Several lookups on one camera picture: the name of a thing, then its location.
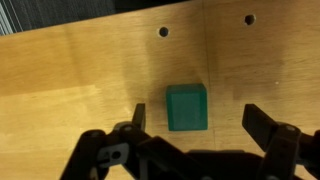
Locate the green block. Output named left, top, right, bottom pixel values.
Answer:
left=165, top=83, right=209, bottom=132

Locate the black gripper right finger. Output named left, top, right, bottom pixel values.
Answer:
left=241, top=103, right=320, bottom=180

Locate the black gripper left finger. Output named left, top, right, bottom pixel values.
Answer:
left=59, top=102, right=188, bottom=180

